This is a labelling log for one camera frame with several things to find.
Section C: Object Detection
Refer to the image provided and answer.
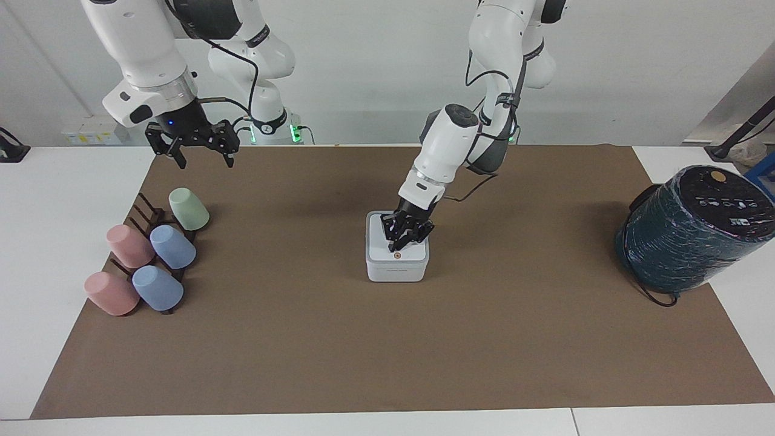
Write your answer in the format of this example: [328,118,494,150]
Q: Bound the white box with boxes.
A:
[60,117,131,147]

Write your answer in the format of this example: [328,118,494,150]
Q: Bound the white square trash can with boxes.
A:
[365,210,431,283]

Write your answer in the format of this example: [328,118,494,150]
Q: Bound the dark teal wrapped appliance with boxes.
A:
[614,164,775,296]

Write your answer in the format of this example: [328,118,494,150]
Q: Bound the blue cup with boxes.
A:
[150,224,197,270]
[131,265,185,312]

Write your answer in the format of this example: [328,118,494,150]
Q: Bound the dark brown cup rack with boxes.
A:
[108,192,199,316]

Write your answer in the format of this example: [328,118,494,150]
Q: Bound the green cup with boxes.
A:
[168,187,211,232]

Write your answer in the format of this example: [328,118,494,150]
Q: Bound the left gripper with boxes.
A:
[380,195,436,254]

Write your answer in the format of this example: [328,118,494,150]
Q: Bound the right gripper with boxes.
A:
[145,98,241,170]

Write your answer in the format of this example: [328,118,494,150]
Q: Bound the black stand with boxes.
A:
[0,127,31,164]
[704,96,775,162]

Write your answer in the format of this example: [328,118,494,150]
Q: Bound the pink cup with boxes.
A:
[106,224,156,269]
[84,271,140,317]

